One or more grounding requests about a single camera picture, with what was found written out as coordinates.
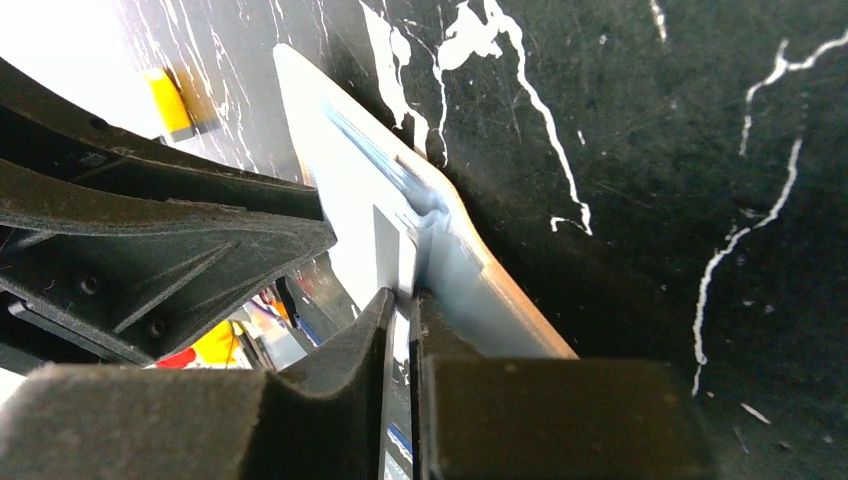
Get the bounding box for blue grey card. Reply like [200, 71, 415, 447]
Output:
[321, 102, 485, 480]

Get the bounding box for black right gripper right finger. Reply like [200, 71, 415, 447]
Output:
[410, 291, 719, 479]

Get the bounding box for beige card holder wallet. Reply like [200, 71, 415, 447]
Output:
[273, 44, 574, 358]

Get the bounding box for small yellow block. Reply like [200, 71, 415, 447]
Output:
[142, 68, 194, 144]

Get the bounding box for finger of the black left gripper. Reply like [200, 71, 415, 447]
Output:
[1, 61, 324, 221]
[1, 161, 336, 365]

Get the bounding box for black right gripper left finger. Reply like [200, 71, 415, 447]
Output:
[1, 288, 395, 479]

